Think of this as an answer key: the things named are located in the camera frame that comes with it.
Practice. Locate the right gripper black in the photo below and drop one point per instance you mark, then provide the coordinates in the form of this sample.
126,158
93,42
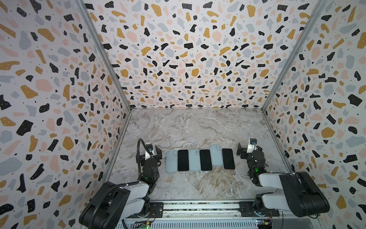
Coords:
247,153

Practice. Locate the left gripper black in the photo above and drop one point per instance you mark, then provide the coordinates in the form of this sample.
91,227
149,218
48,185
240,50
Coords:
157,155

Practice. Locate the light green phone case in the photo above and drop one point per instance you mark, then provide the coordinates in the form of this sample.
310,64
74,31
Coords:
194,160
171,165

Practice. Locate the white phone case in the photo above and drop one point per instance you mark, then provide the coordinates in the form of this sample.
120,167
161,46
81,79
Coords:
216,155

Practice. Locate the black phone blue back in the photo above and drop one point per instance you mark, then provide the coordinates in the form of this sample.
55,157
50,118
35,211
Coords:
183,160

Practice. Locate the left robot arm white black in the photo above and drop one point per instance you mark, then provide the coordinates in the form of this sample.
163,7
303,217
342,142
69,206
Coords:
115,202

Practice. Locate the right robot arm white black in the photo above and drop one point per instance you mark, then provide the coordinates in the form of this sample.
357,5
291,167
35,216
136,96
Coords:
300,195

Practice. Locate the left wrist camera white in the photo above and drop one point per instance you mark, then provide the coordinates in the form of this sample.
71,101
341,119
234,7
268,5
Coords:
149,151

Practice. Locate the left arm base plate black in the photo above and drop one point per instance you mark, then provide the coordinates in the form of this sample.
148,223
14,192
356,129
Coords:
149,210

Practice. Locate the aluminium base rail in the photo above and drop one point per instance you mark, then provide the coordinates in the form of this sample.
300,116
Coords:
228,210

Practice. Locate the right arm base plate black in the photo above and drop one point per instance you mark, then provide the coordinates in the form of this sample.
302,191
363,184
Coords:
247,209

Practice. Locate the white ribbed cable tray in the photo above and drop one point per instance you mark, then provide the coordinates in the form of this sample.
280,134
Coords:
196,224

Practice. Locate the left corner aluminium post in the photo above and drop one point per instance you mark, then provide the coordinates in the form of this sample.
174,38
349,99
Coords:
80,5

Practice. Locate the corner aluminium post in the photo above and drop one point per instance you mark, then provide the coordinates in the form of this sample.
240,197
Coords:
319,7
80,5

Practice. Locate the right corner aluminium post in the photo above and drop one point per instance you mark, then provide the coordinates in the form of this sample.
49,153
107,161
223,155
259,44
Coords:
319,7

